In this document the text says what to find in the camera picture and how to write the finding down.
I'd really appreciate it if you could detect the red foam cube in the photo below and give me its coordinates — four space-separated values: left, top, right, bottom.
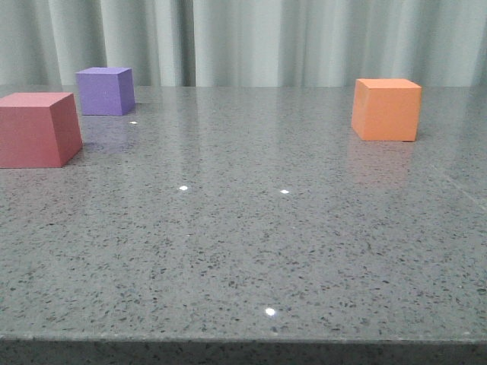
1 92 83 168

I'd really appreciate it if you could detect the purple foam cube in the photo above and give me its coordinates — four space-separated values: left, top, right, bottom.
76 67 135 116

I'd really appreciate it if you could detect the orange foam cube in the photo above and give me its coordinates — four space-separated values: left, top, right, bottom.
352 78 422 141

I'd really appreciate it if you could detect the pale green curtain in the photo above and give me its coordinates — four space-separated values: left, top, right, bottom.
1 1 486 87

